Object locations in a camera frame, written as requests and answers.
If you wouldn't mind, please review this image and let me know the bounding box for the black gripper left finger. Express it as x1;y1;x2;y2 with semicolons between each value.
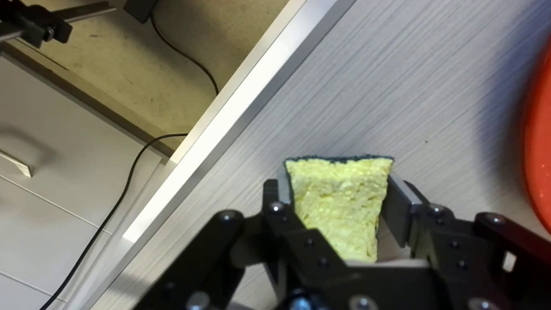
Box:
262;177;307;232

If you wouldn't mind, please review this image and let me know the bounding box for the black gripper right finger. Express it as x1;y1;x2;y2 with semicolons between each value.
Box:
381;173;457;261

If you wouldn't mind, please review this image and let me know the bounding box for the yellow sponge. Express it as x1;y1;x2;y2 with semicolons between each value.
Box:
283;152;396;263

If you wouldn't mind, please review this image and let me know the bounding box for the large red plate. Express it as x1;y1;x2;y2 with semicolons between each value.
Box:
522;35;551;233

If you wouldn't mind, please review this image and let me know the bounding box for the grey counter drawer unit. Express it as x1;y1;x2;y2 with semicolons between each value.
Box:
0;53;174;310

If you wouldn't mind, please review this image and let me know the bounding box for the thin black cable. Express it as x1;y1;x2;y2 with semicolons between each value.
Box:
40;9;221;310

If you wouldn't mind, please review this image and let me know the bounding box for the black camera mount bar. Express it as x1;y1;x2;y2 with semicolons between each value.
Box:
0;0;117;47

